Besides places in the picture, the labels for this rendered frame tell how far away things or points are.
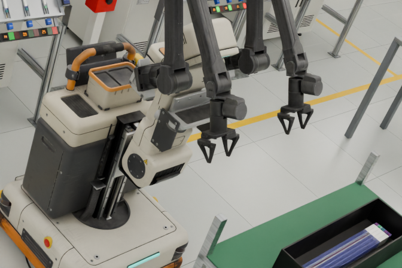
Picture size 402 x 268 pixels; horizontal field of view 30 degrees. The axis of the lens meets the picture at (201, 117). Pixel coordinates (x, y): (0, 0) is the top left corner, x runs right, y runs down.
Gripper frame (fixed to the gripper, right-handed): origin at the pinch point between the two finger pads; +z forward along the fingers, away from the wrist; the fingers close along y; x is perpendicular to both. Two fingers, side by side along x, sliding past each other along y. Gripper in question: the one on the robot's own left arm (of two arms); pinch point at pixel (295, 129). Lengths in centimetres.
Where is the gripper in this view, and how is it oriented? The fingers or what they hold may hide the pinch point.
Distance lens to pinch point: 281.4
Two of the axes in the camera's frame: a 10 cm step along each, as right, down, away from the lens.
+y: 6.8, -2.0, 7.0
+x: -7.3, -1.7, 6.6
